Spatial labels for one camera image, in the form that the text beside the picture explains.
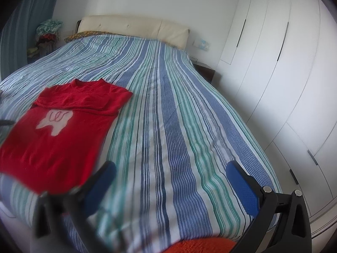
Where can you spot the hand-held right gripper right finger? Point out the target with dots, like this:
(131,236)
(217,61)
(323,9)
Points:
(242,187)

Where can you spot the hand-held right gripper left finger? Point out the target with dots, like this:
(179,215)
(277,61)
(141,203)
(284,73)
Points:
(101,187)

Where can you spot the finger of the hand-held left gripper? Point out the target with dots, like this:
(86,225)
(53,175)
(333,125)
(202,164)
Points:
(5,122)

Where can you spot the red sweater with white rabbit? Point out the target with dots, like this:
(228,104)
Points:
(60,142)

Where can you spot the pile of mixed clothes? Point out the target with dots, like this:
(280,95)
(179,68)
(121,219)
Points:
(47,35)

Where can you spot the person's orange fleece clothing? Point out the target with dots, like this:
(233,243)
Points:
(200,246)

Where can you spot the blue curtain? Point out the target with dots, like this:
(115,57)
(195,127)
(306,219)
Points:
(23,31)

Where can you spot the blue green striped bedspread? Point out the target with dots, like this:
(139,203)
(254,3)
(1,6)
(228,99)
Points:
(171,123)

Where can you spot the yellow floral pillow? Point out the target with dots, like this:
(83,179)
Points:
(84,34)

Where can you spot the dark wooden nightstand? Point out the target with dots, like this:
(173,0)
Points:
(204,72)

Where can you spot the white wardrobe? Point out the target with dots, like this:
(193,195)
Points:
(276,71)

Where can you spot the cream padded headboard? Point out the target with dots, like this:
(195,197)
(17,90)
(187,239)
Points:
(137,29)

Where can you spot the white wall socket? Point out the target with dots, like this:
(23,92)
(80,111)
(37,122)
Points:
(201,44)

